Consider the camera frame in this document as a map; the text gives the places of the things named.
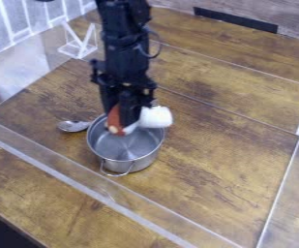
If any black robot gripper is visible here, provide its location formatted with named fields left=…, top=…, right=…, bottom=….
left=91, top=32, right=157, bottom=127

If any red white plush mushroom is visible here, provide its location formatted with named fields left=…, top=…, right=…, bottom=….
left=105, top=105, right=173, bottom=136

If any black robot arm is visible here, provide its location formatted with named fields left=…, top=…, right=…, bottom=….
left=91, top=0, right=156, bottom=128

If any silver metal pot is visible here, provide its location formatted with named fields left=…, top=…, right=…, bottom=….
left=85, top=115, right=165, bottom=177

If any clear acrylic front barrier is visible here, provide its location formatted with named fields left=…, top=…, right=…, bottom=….
left=0, top=125, right=243, bottom=248

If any clear acrylic barrier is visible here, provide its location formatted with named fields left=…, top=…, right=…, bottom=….
left=0, top=125, right=243, bottom=248
left=256, top=126, right=299, bottom=248

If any clear acrylic right barrier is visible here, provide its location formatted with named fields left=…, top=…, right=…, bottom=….
left=256, top=126, right=299, bottom=248

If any silver spoon with yellow handle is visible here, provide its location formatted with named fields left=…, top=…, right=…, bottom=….
left=57, top=120, right=91, bottom=133

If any clear acrylic triangular bracket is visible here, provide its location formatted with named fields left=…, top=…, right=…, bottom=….
left=57, top=22, right=97, bottom=59

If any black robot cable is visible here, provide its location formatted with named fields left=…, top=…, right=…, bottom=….
left=133, top=26, right=163, bottom=60

